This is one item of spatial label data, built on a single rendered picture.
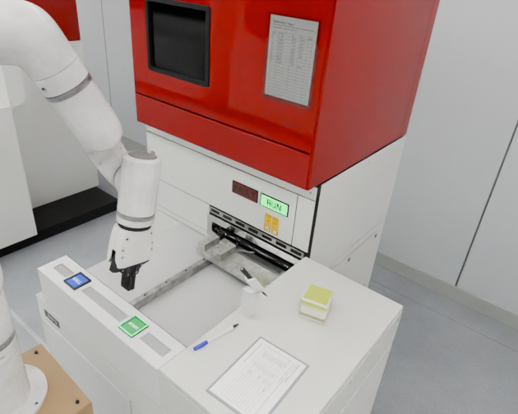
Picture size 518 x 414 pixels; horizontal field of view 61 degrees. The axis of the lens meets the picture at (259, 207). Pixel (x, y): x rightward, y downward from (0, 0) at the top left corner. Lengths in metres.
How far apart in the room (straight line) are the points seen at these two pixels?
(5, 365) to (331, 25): 1.05
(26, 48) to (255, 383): 0.81
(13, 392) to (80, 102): 0.63
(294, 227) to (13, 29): 0.98
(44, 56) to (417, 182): 2.38
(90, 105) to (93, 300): 0.63
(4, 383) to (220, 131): 0.90
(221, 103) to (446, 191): 1.74
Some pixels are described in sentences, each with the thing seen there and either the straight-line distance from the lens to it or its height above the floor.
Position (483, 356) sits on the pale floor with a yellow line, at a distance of 2.82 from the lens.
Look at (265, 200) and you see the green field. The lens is 1.48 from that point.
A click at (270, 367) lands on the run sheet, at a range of 1.11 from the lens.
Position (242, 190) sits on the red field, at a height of 1.10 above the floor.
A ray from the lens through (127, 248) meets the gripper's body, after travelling 1.03.
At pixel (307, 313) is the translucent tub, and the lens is 1.23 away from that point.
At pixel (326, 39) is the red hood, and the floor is 1.65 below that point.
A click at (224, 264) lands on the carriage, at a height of 0.88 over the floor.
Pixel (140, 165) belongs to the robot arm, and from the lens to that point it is 0.95.
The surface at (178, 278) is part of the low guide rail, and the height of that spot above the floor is 0.85.
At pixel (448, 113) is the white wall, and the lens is 2.70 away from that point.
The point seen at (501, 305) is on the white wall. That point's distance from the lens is 3.06.
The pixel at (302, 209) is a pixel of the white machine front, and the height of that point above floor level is 1.13.
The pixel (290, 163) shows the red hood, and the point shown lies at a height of 1.29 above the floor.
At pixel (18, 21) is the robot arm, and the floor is 1.70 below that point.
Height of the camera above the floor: 1.81
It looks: 30 degrees down
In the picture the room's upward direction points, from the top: 5 degrees clockwise
